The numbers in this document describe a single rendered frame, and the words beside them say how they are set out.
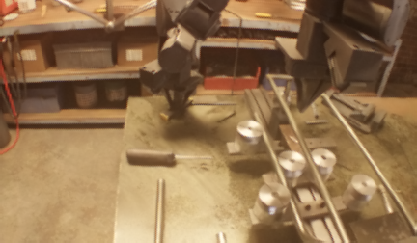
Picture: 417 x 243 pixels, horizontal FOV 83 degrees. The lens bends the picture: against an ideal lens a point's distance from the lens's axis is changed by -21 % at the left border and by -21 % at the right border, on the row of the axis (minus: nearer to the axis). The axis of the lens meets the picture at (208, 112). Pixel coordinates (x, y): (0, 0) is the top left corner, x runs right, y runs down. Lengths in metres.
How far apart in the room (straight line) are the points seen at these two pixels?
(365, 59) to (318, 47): 0.07
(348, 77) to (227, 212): 0.33
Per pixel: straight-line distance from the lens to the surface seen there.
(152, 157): 0.58
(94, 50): 1.88
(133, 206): 0.53
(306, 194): 0.55
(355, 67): 0.30
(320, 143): 0.66
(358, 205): 0.54
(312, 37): 0.34
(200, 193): 0.55
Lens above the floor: 1.31
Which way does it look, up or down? 35 degrees down
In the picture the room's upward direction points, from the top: 5 degrees clockwise
